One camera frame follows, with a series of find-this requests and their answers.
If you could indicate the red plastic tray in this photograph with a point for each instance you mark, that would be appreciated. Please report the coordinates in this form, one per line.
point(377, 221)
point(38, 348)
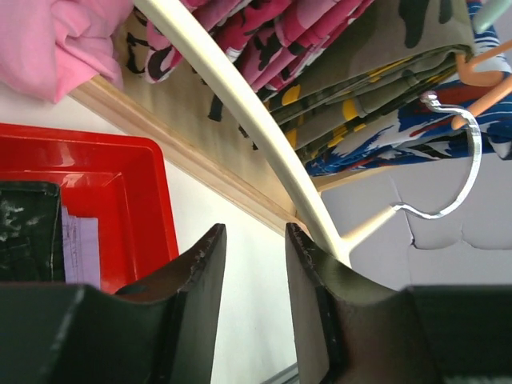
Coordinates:
point(119, 180)

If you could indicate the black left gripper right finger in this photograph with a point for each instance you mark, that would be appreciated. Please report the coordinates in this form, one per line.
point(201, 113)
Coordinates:
point(350, 329)

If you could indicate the wooden clothes rack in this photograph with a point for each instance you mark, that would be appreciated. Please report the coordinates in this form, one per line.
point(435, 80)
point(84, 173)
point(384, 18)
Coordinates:
point(174, 114)

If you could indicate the pink t-shirt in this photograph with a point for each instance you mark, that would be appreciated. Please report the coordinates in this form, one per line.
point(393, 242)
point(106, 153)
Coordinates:
point(49, 48)

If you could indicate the black floral garment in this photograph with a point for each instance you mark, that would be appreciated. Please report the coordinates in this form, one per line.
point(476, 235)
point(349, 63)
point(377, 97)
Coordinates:
point(31, 232)

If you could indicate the cream hanger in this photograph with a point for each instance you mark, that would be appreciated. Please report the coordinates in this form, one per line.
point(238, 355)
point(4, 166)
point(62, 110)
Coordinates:
point(196, 45)

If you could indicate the blue patterned garment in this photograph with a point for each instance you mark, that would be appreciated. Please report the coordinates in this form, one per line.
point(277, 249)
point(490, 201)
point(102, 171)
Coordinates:
point(414, 134)

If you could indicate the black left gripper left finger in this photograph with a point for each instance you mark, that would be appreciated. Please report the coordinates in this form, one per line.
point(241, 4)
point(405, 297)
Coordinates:
point(160, 329)

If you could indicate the camouflage garment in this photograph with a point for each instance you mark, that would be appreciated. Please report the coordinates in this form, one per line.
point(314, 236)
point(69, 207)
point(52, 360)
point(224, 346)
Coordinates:
point(384, 59)

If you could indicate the pink patterned garment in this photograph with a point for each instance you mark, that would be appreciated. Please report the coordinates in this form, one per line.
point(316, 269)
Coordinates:
point(272, 42)

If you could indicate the orange hanger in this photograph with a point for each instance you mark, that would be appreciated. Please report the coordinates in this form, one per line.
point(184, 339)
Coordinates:
point(500, 85)

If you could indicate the purple trousers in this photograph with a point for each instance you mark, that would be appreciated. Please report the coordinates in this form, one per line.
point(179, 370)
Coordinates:
point(81, 256)

